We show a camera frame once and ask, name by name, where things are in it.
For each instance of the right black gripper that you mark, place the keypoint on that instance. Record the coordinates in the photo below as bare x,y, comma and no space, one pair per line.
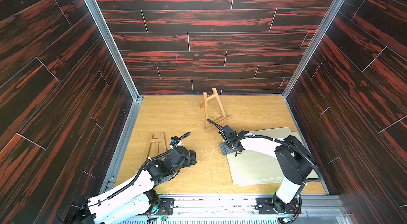
227,147

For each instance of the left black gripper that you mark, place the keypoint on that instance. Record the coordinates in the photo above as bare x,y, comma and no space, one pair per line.
188,163

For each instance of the wooden easel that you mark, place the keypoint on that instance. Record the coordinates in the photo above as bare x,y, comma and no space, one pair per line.
151,146
213,109

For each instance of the white canvas board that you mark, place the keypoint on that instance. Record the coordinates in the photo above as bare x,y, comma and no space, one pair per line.
253,168
263,146

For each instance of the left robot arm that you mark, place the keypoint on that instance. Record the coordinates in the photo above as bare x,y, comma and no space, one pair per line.
134,196

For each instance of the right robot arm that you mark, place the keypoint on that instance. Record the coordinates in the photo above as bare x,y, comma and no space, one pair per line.
279,157

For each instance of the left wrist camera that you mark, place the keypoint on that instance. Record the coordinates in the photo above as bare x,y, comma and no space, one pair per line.
177,141

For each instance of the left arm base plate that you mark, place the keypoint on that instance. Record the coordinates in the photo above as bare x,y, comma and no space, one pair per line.
159,206

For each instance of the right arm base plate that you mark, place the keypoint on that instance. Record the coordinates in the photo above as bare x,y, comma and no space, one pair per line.
277,206

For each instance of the aluminium front rail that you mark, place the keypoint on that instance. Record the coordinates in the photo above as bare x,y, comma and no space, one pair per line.
244,209

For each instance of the right aluminium corner post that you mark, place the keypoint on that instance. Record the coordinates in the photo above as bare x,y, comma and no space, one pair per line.
318,36

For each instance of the aluminium corner post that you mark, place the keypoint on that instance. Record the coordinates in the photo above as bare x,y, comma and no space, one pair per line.
102,26
318,36

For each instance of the left aluminium corner post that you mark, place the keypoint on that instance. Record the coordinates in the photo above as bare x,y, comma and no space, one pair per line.
102,26

